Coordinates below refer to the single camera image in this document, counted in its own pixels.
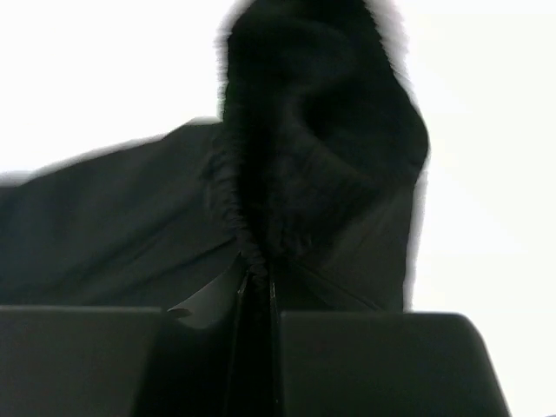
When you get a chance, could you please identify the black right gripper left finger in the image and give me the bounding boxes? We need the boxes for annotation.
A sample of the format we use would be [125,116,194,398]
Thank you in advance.
[1,281,245,416]

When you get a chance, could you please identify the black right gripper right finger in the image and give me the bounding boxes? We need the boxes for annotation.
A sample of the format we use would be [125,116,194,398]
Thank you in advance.
[270,282,509,416]

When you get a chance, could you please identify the black trousers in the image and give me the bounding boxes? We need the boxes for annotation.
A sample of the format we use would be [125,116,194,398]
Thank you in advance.
[1,1,429,311]

